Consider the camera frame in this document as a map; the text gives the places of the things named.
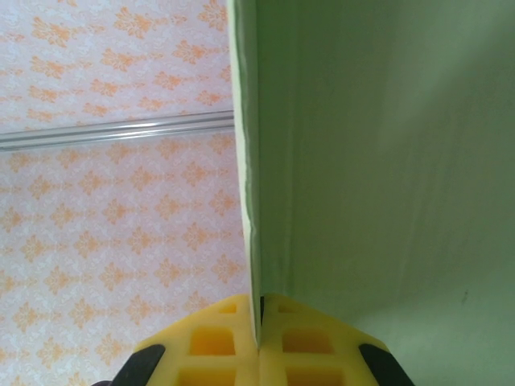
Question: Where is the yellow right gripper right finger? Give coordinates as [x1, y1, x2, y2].
[259, 292, 415, 386]

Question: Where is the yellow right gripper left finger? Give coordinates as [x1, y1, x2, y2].
[108, 293, 261, 386]

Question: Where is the green paper box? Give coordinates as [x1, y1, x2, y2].
[225, 0, 515, 386]

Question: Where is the aluminium frame post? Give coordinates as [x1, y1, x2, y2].
[0, 110, 236, 152]

